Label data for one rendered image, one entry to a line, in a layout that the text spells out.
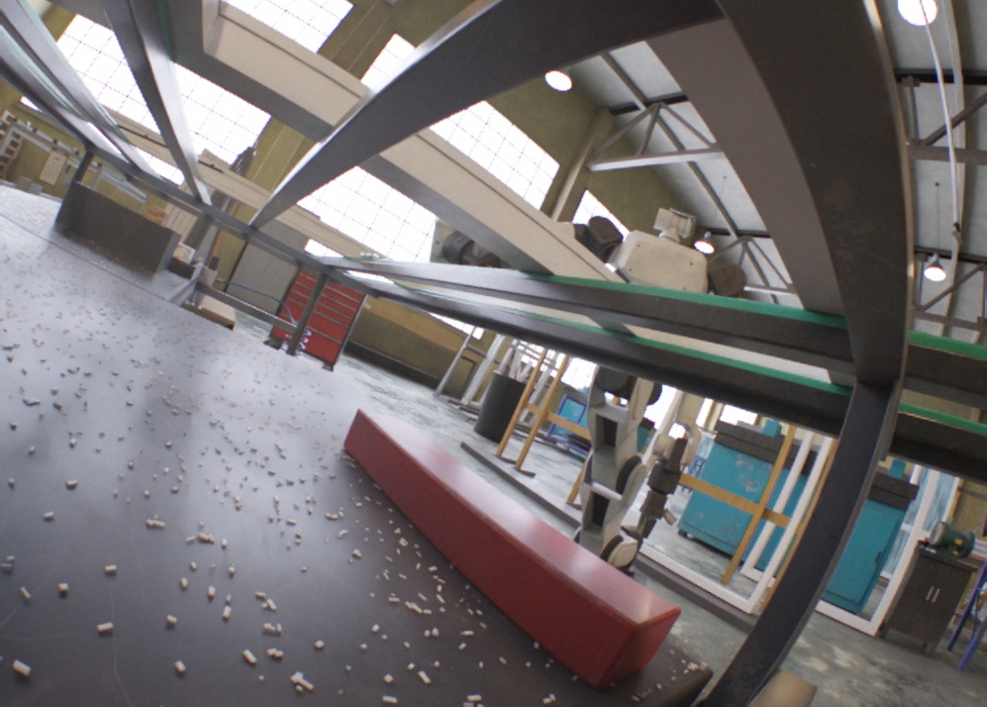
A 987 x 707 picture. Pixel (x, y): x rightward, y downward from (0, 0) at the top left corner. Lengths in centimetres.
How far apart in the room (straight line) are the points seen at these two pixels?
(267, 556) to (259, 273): 758
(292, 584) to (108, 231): 97
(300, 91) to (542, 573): 46
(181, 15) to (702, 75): 40
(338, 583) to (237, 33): 49
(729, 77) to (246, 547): 30
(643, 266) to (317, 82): 102
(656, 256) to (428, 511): 111
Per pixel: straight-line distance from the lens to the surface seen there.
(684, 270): 130
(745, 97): 23
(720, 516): 445
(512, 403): 525
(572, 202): 1094
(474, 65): 21
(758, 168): 27
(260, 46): 52
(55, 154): 494
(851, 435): 31
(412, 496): 31
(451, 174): 54
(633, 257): 130
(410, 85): 25
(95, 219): 111
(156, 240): 107
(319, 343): 426
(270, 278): 777
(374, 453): 36
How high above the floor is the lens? 70
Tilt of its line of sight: 5 degrees up
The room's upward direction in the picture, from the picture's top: 24 degrees clockwise
